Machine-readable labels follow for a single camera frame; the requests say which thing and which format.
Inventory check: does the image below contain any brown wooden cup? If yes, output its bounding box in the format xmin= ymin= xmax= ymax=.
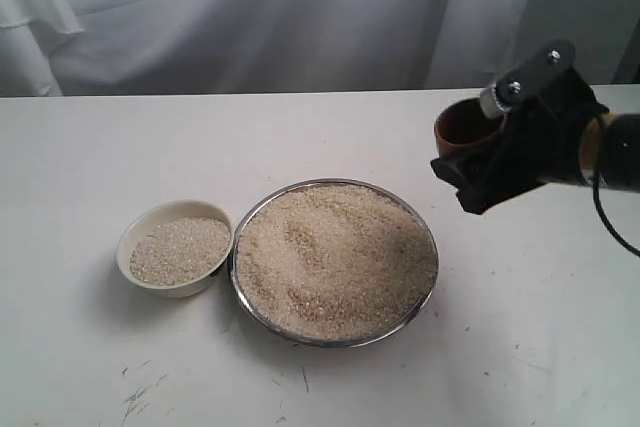
xmin=434 ymin=98 xmax=506 ymax=157

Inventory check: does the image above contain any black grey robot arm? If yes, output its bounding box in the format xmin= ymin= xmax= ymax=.
xmin=431 ymin=69 xmax=639 ymax=215

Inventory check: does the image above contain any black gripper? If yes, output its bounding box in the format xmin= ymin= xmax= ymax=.
xmin=430 ymin=69 xmax=609 ymax=215

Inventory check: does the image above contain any large steel plate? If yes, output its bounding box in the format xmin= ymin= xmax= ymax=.
xmin=228 ymin=177 xmax=441 ymax=349

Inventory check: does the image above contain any uncooked white rice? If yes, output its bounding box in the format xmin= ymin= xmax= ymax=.
xmin=130 ymin=217 xmax=231 ymax=286

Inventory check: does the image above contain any white ceramic bowl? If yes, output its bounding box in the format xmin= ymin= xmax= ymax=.
xmin=116 ymin=200 xmax=233 ymax=299

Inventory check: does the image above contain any white backdrop curtain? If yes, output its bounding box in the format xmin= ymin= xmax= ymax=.
xmin=1 ymin=0 xmax=639 ymax=97

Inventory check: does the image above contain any rice heap on plate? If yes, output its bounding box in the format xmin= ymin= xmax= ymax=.
xmin=234 ymin=185 xmax=437 ymax=341

